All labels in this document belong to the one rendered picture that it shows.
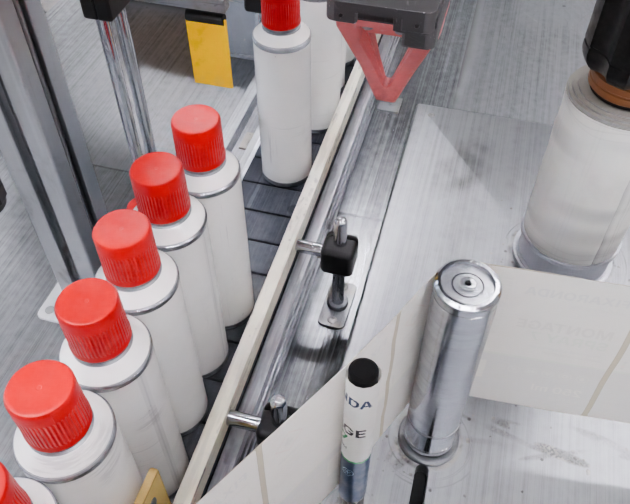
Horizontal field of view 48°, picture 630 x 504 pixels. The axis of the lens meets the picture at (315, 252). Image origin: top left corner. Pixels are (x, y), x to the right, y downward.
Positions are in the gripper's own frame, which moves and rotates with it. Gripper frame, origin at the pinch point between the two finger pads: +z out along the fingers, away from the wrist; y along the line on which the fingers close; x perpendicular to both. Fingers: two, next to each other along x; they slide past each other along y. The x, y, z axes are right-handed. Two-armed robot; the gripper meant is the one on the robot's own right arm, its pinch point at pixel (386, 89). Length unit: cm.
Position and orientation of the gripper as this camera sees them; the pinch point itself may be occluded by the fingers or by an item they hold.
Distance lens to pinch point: 51.5
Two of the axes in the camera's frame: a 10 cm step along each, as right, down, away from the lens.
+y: 2.7, -7.2, 6.4
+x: -9.6, -2.0, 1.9
